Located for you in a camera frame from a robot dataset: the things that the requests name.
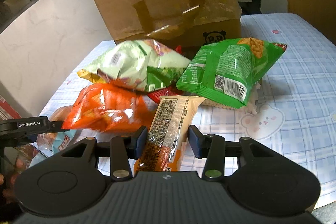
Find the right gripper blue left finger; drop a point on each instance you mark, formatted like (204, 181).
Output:
(123, 148)

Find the beige orange cracker pack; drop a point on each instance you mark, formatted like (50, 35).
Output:
(167, 137)

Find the red snack packet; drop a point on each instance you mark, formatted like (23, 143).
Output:
(169, 91)

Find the brown cardboard box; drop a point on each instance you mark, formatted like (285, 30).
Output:
(174, 23)

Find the orange snack bag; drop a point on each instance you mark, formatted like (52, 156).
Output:
(109, 109)

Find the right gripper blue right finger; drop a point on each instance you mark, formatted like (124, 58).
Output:
(210, 147)

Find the yellow snack bag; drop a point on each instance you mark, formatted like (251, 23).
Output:
(92, 77)

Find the blue plaid bed sheet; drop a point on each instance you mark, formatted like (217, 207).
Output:
(300, 86)

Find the pale green chip bag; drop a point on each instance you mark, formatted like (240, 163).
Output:
(141, 65)

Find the bright green tortilla chip bag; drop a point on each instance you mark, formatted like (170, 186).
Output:
(225, 72)

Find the person left hand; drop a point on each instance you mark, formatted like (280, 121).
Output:
(9, 174)

